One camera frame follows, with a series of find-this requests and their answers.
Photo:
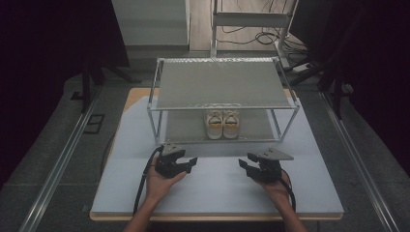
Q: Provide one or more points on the cream and orange child's sneaker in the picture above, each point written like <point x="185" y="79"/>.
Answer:
<point x="214" y="125"/>
<point x="230" y="125"/>

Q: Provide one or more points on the white metal stand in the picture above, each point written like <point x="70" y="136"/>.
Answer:
<point x="249" y="20"/>

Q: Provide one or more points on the white power strip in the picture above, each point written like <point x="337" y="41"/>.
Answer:
<point x="301" y="67"/>

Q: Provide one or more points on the person's right hand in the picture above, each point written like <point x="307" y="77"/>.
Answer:
<point x="278" y="191"/>

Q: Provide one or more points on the person's left hand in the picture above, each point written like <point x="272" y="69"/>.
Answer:
<point x="158" y="187"/>

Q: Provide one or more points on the dark floor socket plate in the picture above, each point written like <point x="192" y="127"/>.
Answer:
<point x="93" y="124"/>

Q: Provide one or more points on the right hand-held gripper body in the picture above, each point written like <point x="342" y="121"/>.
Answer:
<point x="269" y="169"/>

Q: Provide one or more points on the dark curtain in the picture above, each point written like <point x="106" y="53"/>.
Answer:
<point x="48" y="48"/>
<point x="370" y="48"/>

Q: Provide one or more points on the white cabinet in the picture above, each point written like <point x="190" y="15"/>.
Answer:
<point x="150" y="22"/>

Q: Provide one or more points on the aluminium floor rail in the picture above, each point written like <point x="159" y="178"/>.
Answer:
<point x="61" y="164"/>
<point x="359" y="161"/>

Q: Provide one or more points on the black tripod stand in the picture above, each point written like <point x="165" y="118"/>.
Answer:
<point x="336" y="93"/>
<point x="86" y="87"/>

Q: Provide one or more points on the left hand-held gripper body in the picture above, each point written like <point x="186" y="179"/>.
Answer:
<point x="167" y="166"/>

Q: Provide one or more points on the pale blue table mat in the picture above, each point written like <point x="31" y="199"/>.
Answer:
<point x="219" y="193"/>

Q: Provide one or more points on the grey two-tier shoe rack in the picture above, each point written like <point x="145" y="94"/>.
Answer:
<point x="222" y="83"/>

